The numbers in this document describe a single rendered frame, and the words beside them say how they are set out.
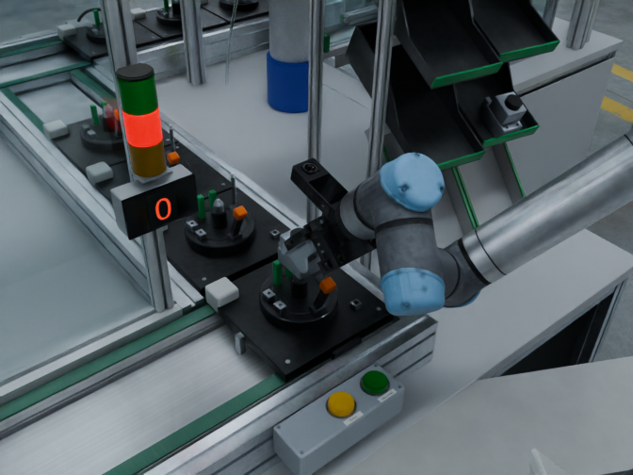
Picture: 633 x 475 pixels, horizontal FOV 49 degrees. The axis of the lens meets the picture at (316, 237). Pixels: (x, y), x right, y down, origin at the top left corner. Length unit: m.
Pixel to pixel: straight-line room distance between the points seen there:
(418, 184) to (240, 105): 1.31
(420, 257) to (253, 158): 1.05
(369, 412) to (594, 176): 0.47
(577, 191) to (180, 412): 0.68
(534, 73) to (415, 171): 1.62
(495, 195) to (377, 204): 0.59
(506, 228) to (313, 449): 0.42
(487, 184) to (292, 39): 0.79
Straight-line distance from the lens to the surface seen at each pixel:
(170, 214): 1.08
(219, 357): 1.22
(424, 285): 0.84
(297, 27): 1.96
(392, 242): 0.85
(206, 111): 2.08
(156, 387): 1.19
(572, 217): 0.93
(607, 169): 0.93
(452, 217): 1.34
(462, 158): 1.20
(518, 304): 1.46
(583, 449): 1.26
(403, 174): 0.84
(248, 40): 2.43
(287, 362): 1.13
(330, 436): 1.06
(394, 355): 1.19
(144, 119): 0.99
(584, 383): 1.35
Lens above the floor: 1.81
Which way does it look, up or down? 38 degrees down
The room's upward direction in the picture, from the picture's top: 1 degrees clockwise
